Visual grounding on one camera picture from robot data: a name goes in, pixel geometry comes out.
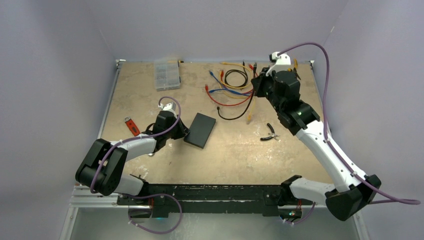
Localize black network switch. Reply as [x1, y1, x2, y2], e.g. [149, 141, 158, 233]
[184, 112, 216, 149]

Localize black ethernet cable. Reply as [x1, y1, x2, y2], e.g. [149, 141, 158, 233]
[216, 62, 259, 121]
[224, 61, 249, 90]

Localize yellow ethernet cable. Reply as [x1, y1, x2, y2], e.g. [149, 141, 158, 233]
[216, 69, 258, 125]
[216, 61, 255, 90]

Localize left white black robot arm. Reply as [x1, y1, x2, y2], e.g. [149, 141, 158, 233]
[75, 110, 190, 205]

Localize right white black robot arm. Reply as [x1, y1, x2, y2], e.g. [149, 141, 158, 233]
[251, 67, 382, 221]

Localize clear plastic organizer box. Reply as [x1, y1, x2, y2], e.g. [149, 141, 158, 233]
[153, 59, 181, 92]

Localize small black cutters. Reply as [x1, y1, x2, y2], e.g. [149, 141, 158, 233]
[260, 123, 279, 142]

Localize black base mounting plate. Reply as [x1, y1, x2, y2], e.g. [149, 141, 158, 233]
[117, 183, 311, 220]

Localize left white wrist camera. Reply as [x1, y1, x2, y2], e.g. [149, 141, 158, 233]
[158, 102, 177, 114]

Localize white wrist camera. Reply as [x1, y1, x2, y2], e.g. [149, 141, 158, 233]
[265, 52, 292, 77]
[158, 102, 177, 114]

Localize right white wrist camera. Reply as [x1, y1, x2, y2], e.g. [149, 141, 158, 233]
[265, 52, 292, 77]

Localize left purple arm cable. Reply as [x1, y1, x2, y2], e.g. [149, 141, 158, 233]
[90, 96, 184, 235]

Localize yellow handled pliers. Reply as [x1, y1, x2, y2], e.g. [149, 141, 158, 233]
[287, 58, 301, 80]

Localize aluminium frame rail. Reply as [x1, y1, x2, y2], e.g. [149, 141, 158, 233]
[69, 59, 362, 210]

